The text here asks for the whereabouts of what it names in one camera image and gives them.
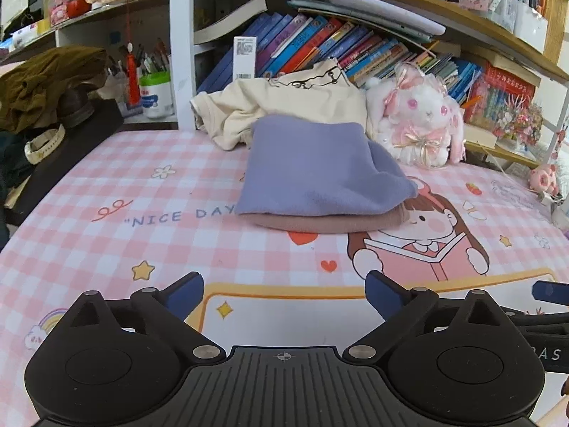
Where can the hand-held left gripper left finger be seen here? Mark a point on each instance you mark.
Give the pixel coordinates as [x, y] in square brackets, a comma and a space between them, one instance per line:
[184, 296]

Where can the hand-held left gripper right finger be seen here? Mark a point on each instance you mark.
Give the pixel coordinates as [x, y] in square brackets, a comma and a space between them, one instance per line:
[384, 293]

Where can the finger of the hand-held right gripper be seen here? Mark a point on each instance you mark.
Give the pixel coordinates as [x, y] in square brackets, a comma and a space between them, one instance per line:
[551, 293]
[542, 320]

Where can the purple and brown sweater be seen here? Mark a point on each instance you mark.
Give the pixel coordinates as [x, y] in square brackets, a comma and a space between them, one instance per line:
[311, 169]

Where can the small pink pig plush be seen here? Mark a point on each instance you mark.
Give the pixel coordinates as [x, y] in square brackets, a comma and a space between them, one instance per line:
[544, 178]

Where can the pink flower ornament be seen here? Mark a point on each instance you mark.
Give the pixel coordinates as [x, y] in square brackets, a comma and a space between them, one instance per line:
[520, 120]

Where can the white pink plush rabbit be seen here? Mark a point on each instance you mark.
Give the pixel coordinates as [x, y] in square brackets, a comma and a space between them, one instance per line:
[422, 115]

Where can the white green pen container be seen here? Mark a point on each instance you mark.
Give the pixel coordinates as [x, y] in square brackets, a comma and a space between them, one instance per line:
[156, 98]

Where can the cream wristwatch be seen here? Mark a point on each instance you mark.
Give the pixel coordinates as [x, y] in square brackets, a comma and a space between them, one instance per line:
[42, 146]

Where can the dark green cloth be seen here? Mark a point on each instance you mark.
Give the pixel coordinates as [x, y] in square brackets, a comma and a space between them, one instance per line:
[11, 173]

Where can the dark brown hat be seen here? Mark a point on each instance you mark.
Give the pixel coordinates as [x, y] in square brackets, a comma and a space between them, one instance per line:
[78, 109]

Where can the cream garment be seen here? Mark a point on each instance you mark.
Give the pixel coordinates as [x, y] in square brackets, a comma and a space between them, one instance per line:
[284, 98]

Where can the red tassel ornament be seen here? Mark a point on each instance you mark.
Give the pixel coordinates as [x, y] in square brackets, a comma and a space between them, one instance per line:
[132, 75]

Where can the bunch of pens and brushes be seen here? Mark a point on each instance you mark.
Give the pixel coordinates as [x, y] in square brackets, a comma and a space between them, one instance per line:
[151, 60]

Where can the white barcode box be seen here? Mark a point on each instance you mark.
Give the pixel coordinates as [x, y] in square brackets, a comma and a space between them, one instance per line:
[244, 58]

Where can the olive brown garment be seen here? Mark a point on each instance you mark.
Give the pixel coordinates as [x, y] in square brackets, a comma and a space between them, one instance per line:
[44, 80]

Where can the white bookshelf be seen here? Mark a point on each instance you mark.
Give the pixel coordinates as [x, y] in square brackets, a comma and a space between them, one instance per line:
[182, 31]

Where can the row of colourful books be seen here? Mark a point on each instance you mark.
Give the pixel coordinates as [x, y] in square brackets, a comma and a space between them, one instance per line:
[302, 40]

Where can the white storage box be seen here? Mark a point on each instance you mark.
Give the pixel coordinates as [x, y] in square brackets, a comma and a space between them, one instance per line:
[529, 26]

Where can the thick open paperback book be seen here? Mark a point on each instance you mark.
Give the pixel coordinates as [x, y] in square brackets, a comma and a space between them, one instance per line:
[231, 18]

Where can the white flat tablet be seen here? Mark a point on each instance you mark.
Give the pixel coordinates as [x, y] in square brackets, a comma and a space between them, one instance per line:
[386, 11]

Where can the teal flat notebook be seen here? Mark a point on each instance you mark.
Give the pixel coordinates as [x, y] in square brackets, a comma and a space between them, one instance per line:
[338, 11]

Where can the red round toy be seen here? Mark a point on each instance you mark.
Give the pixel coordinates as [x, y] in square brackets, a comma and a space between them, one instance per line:
[79, 6]

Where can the small pink box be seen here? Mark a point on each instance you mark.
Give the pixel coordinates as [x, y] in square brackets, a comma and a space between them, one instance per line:
[58, 14]

